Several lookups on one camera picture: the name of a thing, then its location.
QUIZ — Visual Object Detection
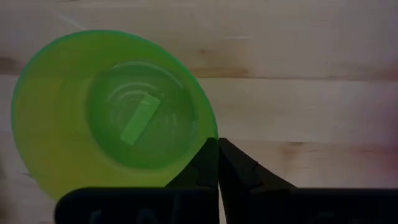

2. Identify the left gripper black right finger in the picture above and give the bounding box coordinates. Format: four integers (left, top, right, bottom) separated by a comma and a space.
218, 138, 398, 224

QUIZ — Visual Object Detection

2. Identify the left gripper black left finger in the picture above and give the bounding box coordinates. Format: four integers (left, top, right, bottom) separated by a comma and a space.
53, 137, 220, 224

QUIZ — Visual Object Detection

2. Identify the green plastic bowl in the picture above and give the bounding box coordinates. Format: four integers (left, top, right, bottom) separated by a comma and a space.
11, 29, 220, 200

